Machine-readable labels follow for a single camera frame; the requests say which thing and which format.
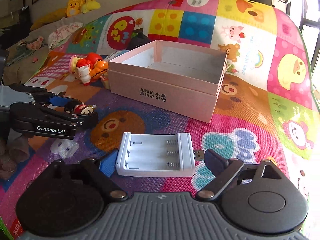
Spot white cylindrical figurine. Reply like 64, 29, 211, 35
77, 65, 91, 86

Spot red yellow toy camera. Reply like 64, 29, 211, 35
100, 74, 110, 90

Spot white battery charger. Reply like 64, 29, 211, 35
116, 132, 204, 178

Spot red bear toy figure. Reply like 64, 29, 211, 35
76, 53, 103, 70

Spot blue tissue pack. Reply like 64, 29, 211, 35
103, 50, 128, 62

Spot black plush toy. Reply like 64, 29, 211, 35
126, 28, 151, 50

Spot pink yellow cake toy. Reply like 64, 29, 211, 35
69, 55, 79, 73

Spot pink white crumpled cloth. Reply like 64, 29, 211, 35
48, 22, 83, 50

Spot small pink plush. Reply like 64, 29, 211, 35
25, 36, 44, 51

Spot colourful cartoon play mat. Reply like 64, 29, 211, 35
1, 0, 319, 239

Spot yellow tiger plush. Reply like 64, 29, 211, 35
66, 0, 85, 17

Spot pink cardboard box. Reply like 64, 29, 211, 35
108, 40, 228, 123

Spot yellow duck plush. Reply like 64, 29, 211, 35
81, 0, 101, 14

